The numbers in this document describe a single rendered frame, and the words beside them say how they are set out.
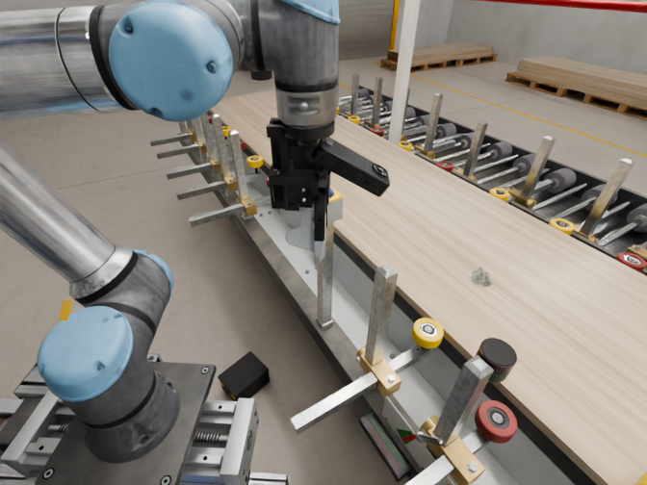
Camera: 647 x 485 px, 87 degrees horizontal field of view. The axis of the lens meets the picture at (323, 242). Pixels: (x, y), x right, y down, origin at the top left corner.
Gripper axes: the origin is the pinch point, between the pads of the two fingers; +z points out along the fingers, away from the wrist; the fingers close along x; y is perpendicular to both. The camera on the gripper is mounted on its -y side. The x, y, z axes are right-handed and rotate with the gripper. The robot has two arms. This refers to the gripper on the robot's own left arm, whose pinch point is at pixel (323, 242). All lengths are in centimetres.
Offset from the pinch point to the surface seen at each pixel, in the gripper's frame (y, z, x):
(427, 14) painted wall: -199, 51, -978
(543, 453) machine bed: -51, 52, 10
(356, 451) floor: -14, 132, -18
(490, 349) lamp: -29.8, 16.9, 7.2
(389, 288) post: -13.9, 19.2, -9.0
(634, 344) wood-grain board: -81, 42, -14
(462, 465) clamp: -30, 45, 16
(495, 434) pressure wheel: -37, 41, 11
